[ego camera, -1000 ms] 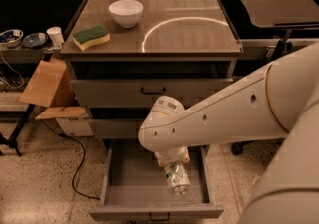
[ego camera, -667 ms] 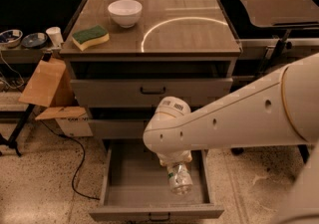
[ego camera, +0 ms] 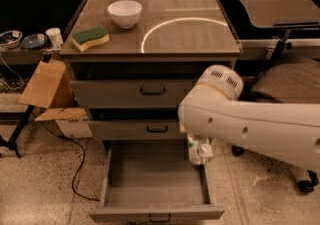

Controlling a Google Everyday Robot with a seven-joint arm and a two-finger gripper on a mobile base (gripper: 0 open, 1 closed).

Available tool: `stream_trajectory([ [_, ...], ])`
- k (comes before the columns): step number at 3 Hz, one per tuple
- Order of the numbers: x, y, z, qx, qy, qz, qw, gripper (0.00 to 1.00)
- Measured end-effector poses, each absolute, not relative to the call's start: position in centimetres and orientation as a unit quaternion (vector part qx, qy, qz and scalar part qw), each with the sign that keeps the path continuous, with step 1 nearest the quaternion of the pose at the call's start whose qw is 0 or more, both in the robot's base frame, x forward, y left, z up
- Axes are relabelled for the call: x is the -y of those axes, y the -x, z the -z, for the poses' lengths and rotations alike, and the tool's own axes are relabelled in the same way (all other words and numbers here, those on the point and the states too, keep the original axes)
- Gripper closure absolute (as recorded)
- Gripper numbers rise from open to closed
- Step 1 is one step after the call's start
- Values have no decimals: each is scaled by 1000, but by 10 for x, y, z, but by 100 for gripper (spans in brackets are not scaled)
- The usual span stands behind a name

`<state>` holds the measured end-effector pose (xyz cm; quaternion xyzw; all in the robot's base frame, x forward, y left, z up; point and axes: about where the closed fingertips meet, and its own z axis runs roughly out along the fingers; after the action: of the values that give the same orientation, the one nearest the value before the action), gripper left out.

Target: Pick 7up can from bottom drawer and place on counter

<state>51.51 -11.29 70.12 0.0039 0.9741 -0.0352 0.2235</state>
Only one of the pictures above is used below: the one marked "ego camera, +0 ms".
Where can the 7up soda can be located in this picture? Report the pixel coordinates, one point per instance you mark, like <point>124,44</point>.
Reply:
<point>199,149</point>

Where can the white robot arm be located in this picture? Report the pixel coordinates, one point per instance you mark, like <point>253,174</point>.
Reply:
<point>286,132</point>

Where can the grey drawer cabinet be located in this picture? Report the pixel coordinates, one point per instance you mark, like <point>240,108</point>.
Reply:
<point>173,39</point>

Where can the middle grey drawer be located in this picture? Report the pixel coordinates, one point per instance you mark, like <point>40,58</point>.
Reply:
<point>136,130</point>

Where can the grey drawer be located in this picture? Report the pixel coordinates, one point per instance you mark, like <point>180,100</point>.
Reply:
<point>153,181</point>
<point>136,130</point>
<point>167,93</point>

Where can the top grey drawer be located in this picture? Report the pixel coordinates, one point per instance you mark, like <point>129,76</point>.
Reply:
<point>167,93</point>

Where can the bottom grey drawer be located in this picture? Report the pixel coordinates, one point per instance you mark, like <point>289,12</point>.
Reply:
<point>153,181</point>

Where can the green yellow sponge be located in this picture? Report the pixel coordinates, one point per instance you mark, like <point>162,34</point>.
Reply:
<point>90,37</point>

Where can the white ceramic bowl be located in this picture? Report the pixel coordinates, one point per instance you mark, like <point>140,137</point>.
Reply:
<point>125,13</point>

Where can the cardboard box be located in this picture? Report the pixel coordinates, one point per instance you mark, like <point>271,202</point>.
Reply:
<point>49,88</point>

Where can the white paper cup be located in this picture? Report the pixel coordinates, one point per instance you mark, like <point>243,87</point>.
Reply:
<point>54,35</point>

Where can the black office chair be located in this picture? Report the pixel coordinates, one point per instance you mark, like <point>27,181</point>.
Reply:
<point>283,76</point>

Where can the dark blue plate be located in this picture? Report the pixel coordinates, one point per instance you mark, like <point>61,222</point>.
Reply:
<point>34,41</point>

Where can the blue patterned bowl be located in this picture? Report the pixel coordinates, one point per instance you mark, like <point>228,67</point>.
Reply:
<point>10,39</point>

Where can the black tripod stand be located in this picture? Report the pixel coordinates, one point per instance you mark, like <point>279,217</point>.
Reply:
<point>22,120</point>

